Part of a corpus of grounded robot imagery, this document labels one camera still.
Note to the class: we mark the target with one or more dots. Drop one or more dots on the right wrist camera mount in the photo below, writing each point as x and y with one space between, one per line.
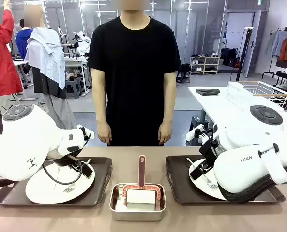
194 133

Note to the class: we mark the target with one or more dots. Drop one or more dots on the black folded cloth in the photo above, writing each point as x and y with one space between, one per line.
207 91

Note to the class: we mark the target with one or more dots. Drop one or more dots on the person's right forearm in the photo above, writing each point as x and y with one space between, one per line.
101 108

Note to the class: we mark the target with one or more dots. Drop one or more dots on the grey hanging shirt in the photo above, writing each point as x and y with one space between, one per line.
277 43

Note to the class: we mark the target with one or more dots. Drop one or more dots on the dark grey step stool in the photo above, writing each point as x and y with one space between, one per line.
196 123

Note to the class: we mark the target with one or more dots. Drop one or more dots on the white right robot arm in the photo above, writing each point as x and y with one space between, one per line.
240 169

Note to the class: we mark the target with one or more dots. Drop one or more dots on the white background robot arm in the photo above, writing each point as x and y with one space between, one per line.
82 44

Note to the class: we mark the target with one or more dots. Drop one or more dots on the person in blue hoodie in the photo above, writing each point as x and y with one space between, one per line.
22 43

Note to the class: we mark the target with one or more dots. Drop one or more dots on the rectangular metal tin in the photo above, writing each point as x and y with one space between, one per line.
138 216

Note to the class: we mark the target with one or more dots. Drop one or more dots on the person's left hand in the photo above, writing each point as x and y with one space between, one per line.
165 134

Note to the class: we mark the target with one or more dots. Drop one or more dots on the brown plastic serving tray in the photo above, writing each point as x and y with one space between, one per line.
177 183
102 183

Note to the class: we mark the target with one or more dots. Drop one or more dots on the white side table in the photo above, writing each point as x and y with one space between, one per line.
216 104

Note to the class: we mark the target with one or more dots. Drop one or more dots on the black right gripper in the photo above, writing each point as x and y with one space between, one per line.
209 152

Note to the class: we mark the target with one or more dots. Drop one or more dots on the black clothes rack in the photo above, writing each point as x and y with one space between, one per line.
271 65

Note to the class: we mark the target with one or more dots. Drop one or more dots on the black camera tripod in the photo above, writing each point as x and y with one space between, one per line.
246 43

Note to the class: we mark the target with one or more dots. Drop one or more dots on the black plastic stool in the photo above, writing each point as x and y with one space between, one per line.
183 75

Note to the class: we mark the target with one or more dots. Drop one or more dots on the grey plastic stool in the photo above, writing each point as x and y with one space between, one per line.
74 88

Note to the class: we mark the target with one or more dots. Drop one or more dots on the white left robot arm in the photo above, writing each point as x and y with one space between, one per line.
24 145

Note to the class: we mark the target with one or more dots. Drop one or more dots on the white shoe rack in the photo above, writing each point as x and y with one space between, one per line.
203 65

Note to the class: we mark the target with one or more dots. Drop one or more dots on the person's left forearm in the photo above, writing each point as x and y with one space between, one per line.
168 108

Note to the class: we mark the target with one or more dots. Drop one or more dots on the person's right hand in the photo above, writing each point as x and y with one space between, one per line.
104 134

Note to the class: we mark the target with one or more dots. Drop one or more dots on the person in black t-shirt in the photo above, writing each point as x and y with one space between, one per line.
133 72

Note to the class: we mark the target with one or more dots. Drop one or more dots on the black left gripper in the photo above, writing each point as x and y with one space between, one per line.
74 163

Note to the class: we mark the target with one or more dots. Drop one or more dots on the white framed background desk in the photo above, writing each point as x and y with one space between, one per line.
73 62

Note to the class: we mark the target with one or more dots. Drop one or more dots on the white round plate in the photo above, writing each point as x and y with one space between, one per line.
201 186
49 193

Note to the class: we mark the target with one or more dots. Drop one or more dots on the mannequin in red jacket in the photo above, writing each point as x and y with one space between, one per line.
0 60

